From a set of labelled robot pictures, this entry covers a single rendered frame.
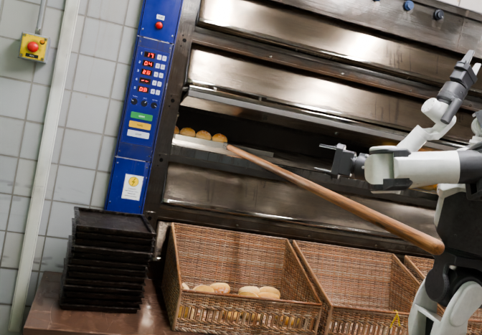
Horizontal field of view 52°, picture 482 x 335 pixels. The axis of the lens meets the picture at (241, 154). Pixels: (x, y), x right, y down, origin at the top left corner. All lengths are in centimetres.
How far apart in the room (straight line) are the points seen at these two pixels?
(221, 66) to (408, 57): 92
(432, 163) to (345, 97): 107
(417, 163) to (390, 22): 125
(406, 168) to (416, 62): 126
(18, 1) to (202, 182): 104
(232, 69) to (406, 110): 89
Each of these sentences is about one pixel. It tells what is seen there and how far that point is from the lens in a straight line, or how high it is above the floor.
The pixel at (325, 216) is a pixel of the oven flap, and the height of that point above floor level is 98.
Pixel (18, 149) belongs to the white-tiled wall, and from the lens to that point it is 219.
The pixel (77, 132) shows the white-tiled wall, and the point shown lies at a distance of 216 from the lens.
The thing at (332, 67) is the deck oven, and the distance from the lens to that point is 238.
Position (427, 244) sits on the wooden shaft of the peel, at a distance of 103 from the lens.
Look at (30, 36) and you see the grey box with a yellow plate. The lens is 211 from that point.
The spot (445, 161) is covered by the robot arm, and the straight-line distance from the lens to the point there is 141.
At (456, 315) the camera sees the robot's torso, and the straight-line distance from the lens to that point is 166.
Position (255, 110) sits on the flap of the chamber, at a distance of 209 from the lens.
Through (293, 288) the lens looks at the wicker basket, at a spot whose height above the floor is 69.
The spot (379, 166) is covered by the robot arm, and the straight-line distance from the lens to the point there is 143.
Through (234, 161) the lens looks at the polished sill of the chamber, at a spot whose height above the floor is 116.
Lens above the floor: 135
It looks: 4 degrees down
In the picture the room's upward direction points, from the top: 12 degrees clockwise
